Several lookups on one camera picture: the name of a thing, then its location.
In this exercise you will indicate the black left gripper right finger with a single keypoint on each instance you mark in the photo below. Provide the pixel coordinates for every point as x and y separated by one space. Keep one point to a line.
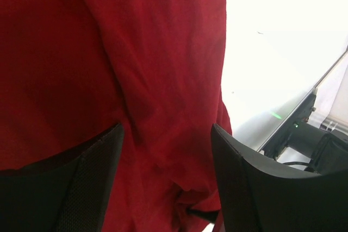
260 194

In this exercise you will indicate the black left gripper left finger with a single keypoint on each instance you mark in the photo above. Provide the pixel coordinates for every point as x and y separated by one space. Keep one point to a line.
68 191

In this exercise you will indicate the dark red t shirt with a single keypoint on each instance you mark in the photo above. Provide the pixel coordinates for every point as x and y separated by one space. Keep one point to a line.
71 69

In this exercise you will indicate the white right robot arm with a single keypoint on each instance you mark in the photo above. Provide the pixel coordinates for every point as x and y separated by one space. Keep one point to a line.
327 149

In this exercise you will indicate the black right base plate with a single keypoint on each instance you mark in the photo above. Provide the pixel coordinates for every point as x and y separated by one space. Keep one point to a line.
322 106

